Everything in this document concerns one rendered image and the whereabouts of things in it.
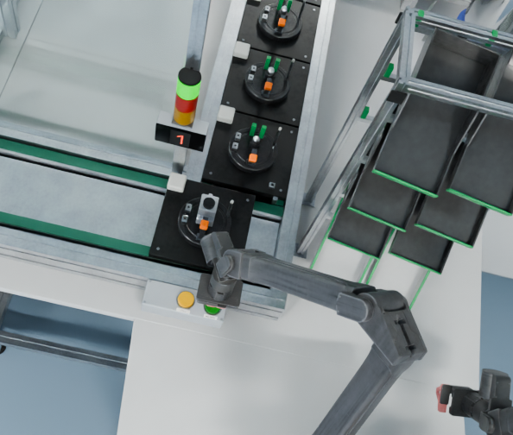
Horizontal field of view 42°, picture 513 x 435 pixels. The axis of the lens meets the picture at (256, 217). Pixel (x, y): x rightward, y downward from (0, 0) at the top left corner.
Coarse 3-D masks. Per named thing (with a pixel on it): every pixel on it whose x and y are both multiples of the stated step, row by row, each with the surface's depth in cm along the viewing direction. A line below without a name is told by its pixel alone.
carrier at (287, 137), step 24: (240, 120) 192; (264, 120) 194; (216, 144) 187; (240, 144) 186; (264, 144) 188; (288, 144) 191; (216, 168) 184; (240, 168) 184; (264, 168) 184; (288, 168) 188; (264, 192) 183
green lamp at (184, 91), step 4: (200, 80) 142; (180, 84) 141; (176, 88) 145; (180, 88) 142; (184, 88) 141; (188, 88) 141; (192, 88) 141; (196, 88) 142; (180, 92) 143; (184, 92) 142; (188, 92) 142; (192, 92) 142; (196, 92) 144; (180, 96) 144; (184, 96) 144; (188, 96) 143; (192, 96) 144; (196, 96) 145
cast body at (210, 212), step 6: (204, 198) 166; (210, 198) 165; (216, 198) 167; (204, 204) 164; (210, 204) 165; (216, 204) 166; (204, 210) 165; (210, 210) 165; (216, 210) 166; (198, 216) 167; (204, 216) 167; (210, 216) 167; (198, 222) 168; (210, 222) 167
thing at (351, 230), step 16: (352, 176) 155; (352, 192) 156; (336, 224) 156; (352, 224) 156; (368, 224) 156; (384, 224) 156; (336, 240) 156; (352, 240) 156; (368, 240) 156; (384, 240) 155
